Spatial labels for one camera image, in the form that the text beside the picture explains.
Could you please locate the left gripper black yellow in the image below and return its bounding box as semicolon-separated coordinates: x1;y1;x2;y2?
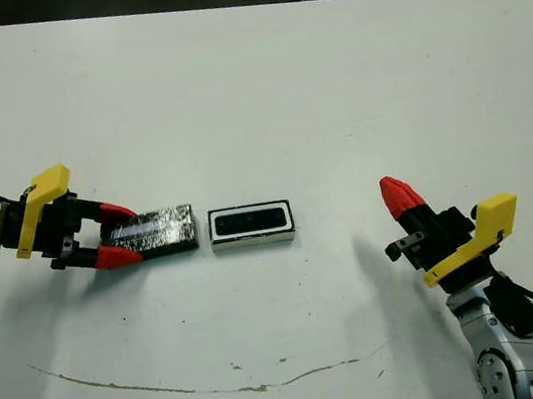
0;153;148;287

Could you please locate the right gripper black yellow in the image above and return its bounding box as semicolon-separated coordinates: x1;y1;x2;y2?
373;157;531;301

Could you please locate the black foil-wrapped box lid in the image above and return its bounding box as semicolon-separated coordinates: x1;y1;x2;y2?
95;200;202;265

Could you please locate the black bar-shaped camera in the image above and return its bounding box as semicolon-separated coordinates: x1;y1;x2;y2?
212;204;288;236

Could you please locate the white camera box base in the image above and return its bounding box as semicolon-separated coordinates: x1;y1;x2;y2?
206;197;299;257

